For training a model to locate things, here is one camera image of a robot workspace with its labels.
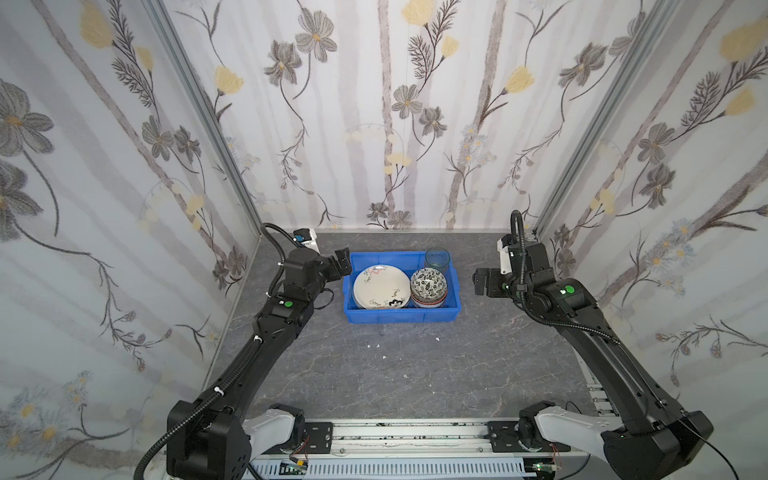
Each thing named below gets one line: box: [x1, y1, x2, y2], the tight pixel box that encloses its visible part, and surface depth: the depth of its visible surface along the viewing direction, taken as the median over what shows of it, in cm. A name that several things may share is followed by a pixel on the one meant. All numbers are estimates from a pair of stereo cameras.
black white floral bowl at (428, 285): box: [410, 267, 448, 303], surface depth 95 cm
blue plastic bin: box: [343, 251, 462, 324], surface depth 97 cm
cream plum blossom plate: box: [353, 264, 411, 310], surface depth 101 cm
